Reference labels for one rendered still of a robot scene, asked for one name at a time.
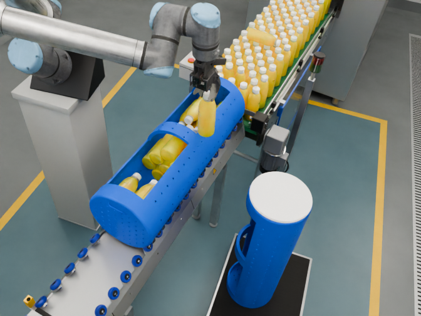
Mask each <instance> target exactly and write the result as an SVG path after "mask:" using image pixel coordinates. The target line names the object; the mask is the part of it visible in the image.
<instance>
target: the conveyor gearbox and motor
mask: <svg viewBox="0 0 421 316"><path fill-rule="evenodd" d="M289 134H290V132H289V130H287V129H284V128H282V127H280V126H277V125H274V124H273V125H272V126H271V128H270V129H268V131H267V132H265V134H264V137H263V139H264V140H263V145H262V149H263V153H262V157H261V161H260V166H259V170H260V171H261V173H262V174H264V173H267V172H277V169H278V167H282V168H283V167H284V166H285V164H286V163H287V165H288V166H287V169H286V170H285V171H284V173H285V172H287V170H288V168H289V164H288V161H287V159H288V156H289V154H288V153H286V148H285V146H286V144H287V141H288V137H289Z"/></svg>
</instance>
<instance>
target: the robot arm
mask: <svg viewBox="0 0 421 316"><path fill-rule="evenodd" d="M60 16H61V4H60V2H58V1H57V0H0V37H1V36H3V35H7V36H12V37H15V39H13V40H12V41H11V42H10V44H9V47H8V58H9V60H10V62H11V64H12V65H13V66H14V67H15V68H16V69H18V70H20V71H21V72H23V73H27V74H30V75H34V76H36V77H38V79H39V80H41V81H42V82H43V83H46V84H49V85H59V84H61V83H63V82H64V81H65V80H66V79H67V78H68V77H69V75H70V73H71V69H72V62H71V58H70V56H69V54H68V53H67V52H66V51H65V50H67V51H72V52H75V53H79V54H82V55H87V56H92V57H95V58H99V59H103V60H107V61H112V62H115V63H119V64H123V65H128V66H132V67H135V68H138V69H140V70H144V71H143V72H144V74H145V75H147V76H152V77H156V78H170V77H171V76H172V72H173V69H174V67H175V66H174V65H175V59H176V56H177V50H178V47H179V42H180V37H181V36H187V37H191V38H192V55H193V57H194V58H195V61H194V70H193V71H192V72H191V73H190V86H191V85H192V86H193V87H195V90H194V93H193V94H194V95H195V94H196V93H199V95H200V97H201V98H202V96H203V93H204V91H205V92H208V91H209V90H210V93H209V96H208V101H210V100H211V101H212V102H213V101H214V100H215V98H216V96H217V94H218V91H219V89H220V86H221V79H220V75H218V71H217V68H215V67H214V65H225V64H226V60H227V59H226V58H223V57H222V56H221V55H219V33H220V24H221V19H220V12H219V10H218V9H217V8H216V7H215V6H214V5H212V4H209V3H197V4H195V5H193V6H192V7H187V6H180V5H176V4H170V3H157V4H155V5H154V7H153V8H152V10H151V13H150V20H149V25H150V29H151V30H152V31H153V33H152V38H151V41H150V43H149V42H146V41H139V40H136V39H132V38H127V37H124V36H120V35H117V34H113V33H109V32H106V31H101V30H99V29H94V28H89V27H87V26H82V25H79V24H75V23H71V22H67V21H63V20H60ZM191 77H192V81H191Z"/></svg>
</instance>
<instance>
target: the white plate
mask: <svg viewBox="0 0 421 316"><path fill-rule="evenodd" d="M249 197H250V200H251V203H252V205H253V206H254V208H255V209H256V211H257V212H259V213H260V214H261V215H262V216H264V217H265V218H268V219H270V220H271V221H275V222H278V223H294V222H297V221H300V220H302V219H303V218H305V217H306V216H307V215H308V213H309V212H310V210H311V207H312V203H313V200H312V196H311V193H310V191H309V189H308V188H307V186H306V185H305V184H304V183H303V182H302V181H301V180H299V179H298V178H297V177H294V176H292V175H291V174H287V173H284V172H267V173H264V174H261V175H260V176H258V177H257V178H255V180H253V182H252V184H251V187H250V190H249Z"/></svg>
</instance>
